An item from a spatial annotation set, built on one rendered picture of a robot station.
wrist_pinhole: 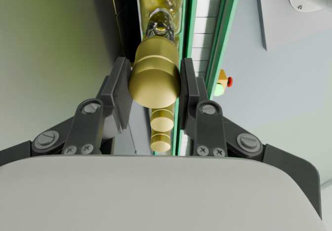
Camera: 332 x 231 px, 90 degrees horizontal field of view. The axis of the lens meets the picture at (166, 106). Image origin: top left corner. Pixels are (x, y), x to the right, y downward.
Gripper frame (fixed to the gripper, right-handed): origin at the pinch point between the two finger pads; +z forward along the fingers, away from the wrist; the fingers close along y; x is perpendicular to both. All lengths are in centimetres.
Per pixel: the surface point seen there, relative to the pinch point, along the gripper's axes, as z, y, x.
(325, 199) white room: 115, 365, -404
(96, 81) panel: 16.5, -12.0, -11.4
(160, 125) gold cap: 6.7, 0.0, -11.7
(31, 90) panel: 4.1, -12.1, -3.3
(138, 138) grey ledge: 35, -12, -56
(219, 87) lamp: 38, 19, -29
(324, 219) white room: 83, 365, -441
